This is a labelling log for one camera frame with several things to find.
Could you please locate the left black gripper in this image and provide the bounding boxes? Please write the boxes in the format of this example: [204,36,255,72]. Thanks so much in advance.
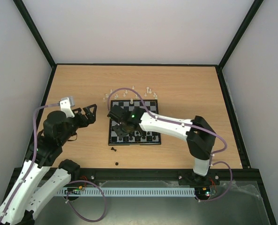
[60,104,98,144]

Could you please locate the black king chess piece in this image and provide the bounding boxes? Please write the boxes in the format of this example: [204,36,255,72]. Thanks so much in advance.
[135,136,141,142]

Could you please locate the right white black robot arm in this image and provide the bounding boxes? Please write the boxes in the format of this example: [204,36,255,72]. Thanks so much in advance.
[107,105,216,184]

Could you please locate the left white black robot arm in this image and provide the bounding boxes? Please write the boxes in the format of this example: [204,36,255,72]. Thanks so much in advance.
[0,100,97,225]

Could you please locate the white chess piece right cluster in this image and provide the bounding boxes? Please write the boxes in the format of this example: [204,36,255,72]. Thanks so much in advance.
[146,87,152,94]

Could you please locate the black and white chessboard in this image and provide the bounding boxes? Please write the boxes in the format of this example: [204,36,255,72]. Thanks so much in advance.
[108,99,161,146]

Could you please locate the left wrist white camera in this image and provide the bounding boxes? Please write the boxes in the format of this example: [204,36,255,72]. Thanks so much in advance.
[59,96,75,118]

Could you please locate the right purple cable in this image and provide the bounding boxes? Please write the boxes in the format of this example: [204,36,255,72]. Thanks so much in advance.
[106,88,233,203]

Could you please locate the purple cable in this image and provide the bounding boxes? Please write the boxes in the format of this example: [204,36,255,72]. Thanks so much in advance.
[106,88,233,203]
[0,104,106,225]

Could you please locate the black aluminium frame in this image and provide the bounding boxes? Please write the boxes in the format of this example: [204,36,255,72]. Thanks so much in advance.
[0,0,277,225]

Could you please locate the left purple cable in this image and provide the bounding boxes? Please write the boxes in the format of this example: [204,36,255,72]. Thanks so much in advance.
[0,104,106,225]

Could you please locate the white slotted cable duct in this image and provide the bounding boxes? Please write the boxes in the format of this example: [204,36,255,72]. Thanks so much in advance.
[69,187,195,197]

